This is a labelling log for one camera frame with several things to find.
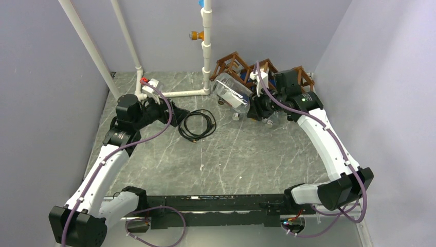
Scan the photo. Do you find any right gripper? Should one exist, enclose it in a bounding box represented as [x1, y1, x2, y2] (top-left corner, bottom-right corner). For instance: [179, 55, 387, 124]
[247, 85, 286, 121]

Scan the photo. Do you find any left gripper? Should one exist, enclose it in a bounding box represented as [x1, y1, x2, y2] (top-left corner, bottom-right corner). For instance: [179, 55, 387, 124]
[133, 92, 189, 130]

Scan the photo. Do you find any clear glass bottle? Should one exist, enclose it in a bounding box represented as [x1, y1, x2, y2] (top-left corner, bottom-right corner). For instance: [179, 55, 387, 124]
[213, 73, 252, 114]
[154, 80, 164, 97]

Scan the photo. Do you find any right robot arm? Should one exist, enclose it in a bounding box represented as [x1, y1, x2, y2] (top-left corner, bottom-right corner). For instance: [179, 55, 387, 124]
[248, 69, 374, 214]

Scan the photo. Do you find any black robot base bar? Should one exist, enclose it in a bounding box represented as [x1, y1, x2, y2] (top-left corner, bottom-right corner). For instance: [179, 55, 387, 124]
[127, 193, 315, 230]

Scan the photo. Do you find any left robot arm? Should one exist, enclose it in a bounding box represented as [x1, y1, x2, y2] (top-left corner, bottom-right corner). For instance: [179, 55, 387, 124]
[48, 94, 190, 246]

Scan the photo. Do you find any blue label clear bottle left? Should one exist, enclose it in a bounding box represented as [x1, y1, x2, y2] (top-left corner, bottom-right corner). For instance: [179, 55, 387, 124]
[232, 112, 240, 121]

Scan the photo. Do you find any brown wooden wine rack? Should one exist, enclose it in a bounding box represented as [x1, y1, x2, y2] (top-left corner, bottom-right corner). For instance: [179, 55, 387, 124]
[210, 51, 315, 92]

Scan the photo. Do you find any orange valve fitting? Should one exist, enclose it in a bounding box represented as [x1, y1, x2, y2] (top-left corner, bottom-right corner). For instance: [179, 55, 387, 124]
[189, 31, 205, 41]

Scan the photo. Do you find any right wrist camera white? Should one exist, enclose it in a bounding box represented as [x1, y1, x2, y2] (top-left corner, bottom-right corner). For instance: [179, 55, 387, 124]
[250, 71, 269, 97]

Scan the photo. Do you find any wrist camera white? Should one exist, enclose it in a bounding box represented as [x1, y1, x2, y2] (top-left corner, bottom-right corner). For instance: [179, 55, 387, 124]
[250, 71, 269, 97]
[140, 78, 160, 104]

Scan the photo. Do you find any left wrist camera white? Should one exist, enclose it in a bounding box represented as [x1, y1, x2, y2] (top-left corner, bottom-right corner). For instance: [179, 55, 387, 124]
[140, 78, 160, 104]

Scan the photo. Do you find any coiled black cable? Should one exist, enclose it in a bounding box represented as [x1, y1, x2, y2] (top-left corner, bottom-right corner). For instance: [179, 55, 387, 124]
[178, 109, 217, 144]

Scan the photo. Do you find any white PVC pipe frame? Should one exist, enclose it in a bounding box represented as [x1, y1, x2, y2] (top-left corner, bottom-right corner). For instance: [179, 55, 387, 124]
[59, 1, 212, 100]

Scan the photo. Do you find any aluminium rail frame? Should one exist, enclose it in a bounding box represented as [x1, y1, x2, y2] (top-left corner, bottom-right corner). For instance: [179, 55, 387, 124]
[102, 196, 357, 241]

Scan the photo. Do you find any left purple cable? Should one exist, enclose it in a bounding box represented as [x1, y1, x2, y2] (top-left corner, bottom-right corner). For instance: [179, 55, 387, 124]
[60, 80, 187, 247]

